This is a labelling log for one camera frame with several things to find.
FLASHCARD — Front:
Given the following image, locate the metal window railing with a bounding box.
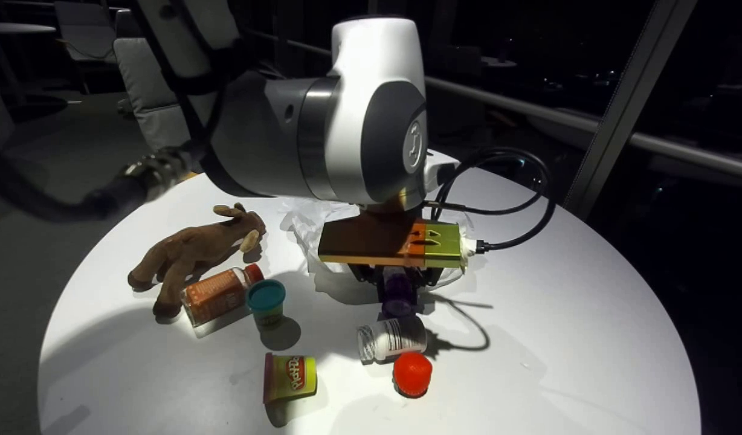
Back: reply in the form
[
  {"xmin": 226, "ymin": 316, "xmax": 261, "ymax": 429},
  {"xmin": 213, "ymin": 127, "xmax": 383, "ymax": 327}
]
[{"xmin": 426, "ymin": 77, "xmax": 742, "ymax": 177}]

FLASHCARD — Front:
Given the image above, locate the yellow tub with pink lid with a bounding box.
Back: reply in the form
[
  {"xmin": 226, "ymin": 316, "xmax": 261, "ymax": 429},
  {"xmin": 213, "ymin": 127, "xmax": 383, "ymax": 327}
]
[{"xmin": 264, "ymin": 354, "xmax": 316, "ymax": 404}]

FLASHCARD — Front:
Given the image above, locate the teal lidded tub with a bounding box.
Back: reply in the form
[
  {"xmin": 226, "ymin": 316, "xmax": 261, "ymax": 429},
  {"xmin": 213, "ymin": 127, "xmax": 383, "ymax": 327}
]
[{"xmin": 246, "ymin": 281, "xmax": 286, "ymax": 330}]

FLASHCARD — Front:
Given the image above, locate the clear plastic bag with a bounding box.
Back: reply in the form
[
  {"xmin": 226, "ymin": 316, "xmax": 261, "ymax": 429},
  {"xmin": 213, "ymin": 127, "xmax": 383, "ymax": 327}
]
[{"xmin": 280, "ymin": 212, "xmax": 363, "ymax": 304}]

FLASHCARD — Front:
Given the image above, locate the brown plush moose toy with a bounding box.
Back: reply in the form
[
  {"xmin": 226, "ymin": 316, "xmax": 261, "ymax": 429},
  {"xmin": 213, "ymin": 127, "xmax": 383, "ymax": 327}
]
[{"xmin": 128, "ymin": 203, "xmax": 265, "ymax": 325}]

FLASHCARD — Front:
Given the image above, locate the grey chair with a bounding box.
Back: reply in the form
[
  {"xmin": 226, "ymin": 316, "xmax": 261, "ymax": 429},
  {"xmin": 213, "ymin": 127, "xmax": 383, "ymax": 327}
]
[{"xmin": 113, "ymin": 37, "xmax": 217, "ymax": 150}]

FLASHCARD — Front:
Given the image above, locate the white pill bottle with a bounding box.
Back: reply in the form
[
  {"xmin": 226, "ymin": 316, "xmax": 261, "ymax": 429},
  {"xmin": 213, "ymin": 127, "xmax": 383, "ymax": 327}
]
[{"xmin": 356, "ymin": 319, "xmax": 429, "ymax": 366}]

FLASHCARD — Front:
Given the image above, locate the purple plastic tub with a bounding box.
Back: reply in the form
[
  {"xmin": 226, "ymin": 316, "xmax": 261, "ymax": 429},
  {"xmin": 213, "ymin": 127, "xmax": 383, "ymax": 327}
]
[{"xmin": 380, "ymin": 268, "xmax": 418, "ymax": 319}]

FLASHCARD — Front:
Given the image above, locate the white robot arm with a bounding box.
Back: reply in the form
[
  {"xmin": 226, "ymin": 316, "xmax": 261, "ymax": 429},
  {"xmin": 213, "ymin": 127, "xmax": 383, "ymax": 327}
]
[{"xmin": 133, "ymin": 0, "xmax": 429, "ymax": 210}]

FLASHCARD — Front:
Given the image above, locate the red plastic cap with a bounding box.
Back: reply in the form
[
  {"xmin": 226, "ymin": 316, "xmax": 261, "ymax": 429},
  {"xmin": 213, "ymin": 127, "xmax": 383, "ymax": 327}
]
[{"xmin": 392, "ymin": 354, "xmax": 432, "ymax": 400}]

